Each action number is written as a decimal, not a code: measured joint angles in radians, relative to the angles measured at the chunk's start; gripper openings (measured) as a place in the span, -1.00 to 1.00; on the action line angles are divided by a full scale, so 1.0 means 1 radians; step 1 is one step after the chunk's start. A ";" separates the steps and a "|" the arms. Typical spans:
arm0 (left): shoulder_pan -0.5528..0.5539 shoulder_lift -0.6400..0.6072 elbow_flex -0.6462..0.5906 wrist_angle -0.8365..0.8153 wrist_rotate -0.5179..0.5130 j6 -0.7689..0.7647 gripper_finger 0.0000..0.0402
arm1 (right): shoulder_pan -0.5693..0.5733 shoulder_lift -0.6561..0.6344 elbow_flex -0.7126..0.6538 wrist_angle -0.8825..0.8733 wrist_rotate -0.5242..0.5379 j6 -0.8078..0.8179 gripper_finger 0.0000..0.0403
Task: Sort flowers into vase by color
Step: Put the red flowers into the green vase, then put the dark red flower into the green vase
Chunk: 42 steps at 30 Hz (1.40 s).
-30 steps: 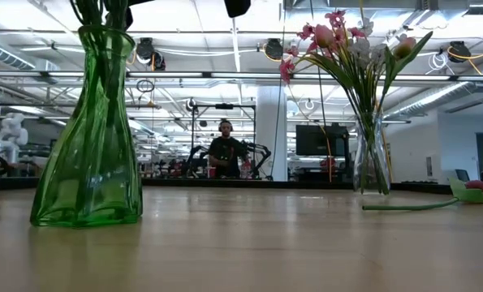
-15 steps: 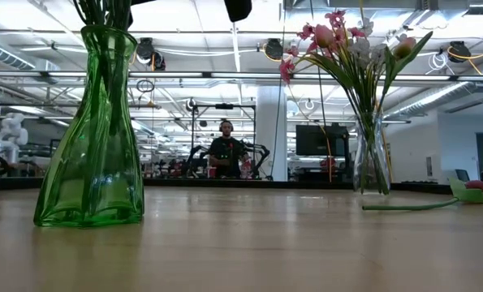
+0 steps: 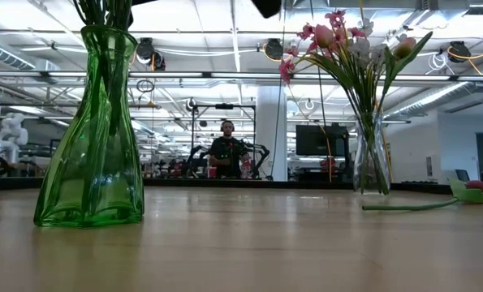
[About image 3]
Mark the dark red artificial tulip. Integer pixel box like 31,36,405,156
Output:
361,177,483,212

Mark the person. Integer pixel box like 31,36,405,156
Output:
208,120,250,179

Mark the black ceiling cable reel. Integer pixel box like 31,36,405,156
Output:
136,36,167,72
264,38,285,61
448,40,472,64

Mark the white building column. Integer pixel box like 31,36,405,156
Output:
256,85,289,182

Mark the clear glass vase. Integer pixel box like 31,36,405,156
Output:
352,112,391,196

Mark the red artificial flower bunch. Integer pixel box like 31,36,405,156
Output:
72,0,116,135

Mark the bright pink artificial tulip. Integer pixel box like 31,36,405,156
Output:
313,24,368,122

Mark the pink artificial flower bunch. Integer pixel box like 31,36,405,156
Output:
278,10,382,194

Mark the black monitor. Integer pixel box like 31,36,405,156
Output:
295,123,350,157

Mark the white veined artificial flower bunch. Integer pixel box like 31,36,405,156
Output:
347,18,389,122

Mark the green glass vase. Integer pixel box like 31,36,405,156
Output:
32,24,145,228

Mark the pale pink-green artificial tulip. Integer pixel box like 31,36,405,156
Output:
370,31,434,191

